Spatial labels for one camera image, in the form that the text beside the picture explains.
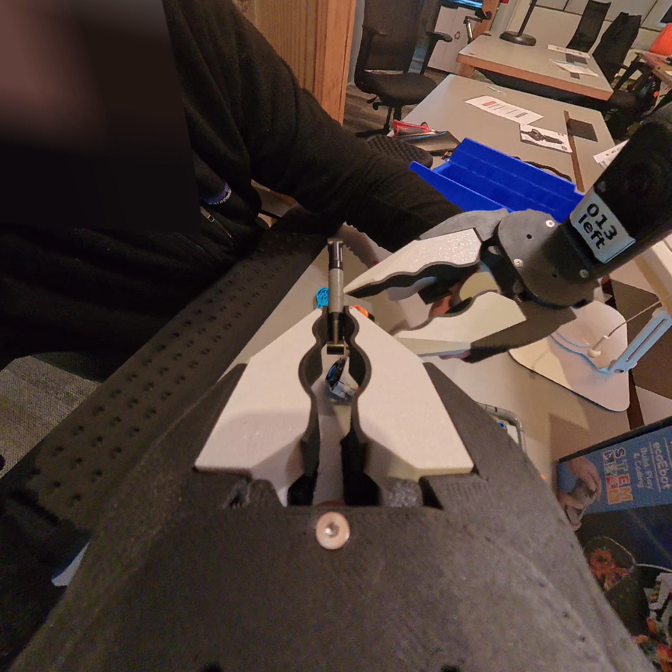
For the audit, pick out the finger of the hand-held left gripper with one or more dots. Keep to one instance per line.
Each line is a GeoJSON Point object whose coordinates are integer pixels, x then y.
{"type": "Point", "coordinates": [462, 336]}
{"type": "Point", "coordinates": [441, 257]}

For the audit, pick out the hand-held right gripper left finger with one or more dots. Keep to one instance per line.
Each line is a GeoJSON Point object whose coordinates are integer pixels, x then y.
{"type": "Point", "coordinates": [263, 420]}

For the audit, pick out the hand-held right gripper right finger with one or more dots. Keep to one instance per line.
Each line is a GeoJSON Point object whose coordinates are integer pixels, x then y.
{"type": "Point", "coordinates": [415, 420]}

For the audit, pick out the grey black axle pin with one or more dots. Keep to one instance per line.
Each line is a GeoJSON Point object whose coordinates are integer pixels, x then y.
{"type": "Point", "coordinates": [336, 284]}

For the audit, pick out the person's left forearm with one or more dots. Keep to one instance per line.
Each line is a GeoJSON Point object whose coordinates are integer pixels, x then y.
{"type": "Point", "coordinates": [357, 179]}

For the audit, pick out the black perforated foam mat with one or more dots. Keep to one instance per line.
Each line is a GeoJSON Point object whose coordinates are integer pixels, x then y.
{"type": "Point", "coordinates": [189, 368]}

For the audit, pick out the blue plastic bin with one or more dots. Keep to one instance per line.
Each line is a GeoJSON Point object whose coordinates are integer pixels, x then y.
{"type": "Point", "coordinates": [504, 179]}

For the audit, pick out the white articulated holder stand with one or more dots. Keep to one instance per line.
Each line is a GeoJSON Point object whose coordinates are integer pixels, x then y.
{"type": "Point", "coordinates": [578, 368]}

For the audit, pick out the grey office desk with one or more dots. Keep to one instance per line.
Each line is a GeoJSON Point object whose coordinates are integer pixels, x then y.
{"type": "Point", "coordinates": [494, 116]}

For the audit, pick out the black office chair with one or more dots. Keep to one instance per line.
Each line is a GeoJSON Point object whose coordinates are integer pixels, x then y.
{"type": "Point", "coordinates": [394, 53]}

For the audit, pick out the blue robot kit box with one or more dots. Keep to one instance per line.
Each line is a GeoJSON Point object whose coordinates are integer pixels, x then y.
{"type": "Point", "coordinates": [620, 546]}

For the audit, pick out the wooden pillar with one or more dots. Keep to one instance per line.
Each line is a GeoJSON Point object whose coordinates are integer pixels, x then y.
{"type": "Point", "coordinates": [310, 53]}

